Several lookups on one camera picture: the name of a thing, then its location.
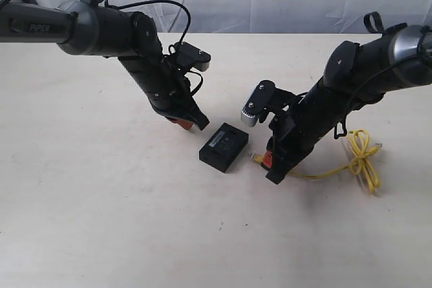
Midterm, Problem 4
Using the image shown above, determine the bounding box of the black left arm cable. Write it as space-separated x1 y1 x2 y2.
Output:
97 0 205 96

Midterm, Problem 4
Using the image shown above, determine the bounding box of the yellow ethernet cable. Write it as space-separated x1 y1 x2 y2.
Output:
248 128 384 195

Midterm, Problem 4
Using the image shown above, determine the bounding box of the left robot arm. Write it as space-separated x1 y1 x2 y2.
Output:
1 0 211 129

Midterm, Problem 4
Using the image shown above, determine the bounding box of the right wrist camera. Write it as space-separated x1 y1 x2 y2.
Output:
240 80 276 127

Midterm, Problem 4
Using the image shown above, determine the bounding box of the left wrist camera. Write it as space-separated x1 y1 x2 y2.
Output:
175 42 211 72

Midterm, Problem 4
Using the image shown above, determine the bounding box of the black network switch box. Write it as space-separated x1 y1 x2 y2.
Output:
198 123 249 173

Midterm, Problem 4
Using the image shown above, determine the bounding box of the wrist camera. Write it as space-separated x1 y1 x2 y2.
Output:
175 42 211 72
240 80 276 127

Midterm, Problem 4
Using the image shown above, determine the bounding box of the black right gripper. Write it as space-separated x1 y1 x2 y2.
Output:
261 96 341 185

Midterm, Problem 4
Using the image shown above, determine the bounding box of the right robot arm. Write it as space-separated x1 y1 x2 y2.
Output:
266 25 431 184

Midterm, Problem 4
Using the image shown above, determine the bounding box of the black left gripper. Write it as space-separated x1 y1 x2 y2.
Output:
148 61 210 131

